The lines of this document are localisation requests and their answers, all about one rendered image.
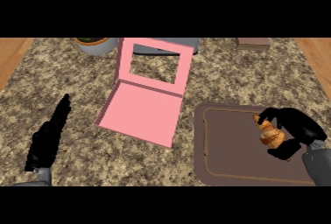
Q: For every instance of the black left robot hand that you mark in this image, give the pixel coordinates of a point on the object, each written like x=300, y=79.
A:
x=47, y=137

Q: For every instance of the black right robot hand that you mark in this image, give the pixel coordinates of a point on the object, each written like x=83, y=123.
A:
x=301, y=125

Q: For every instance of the golden brown croissant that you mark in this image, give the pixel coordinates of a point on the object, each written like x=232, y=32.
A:
x=270, y=134

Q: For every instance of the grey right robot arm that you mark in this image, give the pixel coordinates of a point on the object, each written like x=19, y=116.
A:
x=318, y=163

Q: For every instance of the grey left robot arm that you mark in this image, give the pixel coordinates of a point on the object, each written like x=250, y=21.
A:
x=35, y=178

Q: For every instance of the brown tray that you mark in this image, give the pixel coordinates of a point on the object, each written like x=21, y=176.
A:
x=241, y=145

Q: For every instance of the pink cardboard box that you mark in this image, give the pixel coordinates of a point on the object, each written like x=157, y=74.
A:
x=146, y=93

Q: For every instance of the brown block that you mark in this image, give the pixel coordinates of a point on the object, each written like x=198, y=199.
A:
x=253, y=43

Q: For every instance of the grey plant pot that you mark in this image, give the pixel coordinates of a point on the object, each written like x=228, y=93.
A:
x=95, y=45

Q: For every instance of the grey appliance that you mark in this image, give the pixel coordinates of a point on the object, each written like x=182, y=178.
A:
x=171, y=48

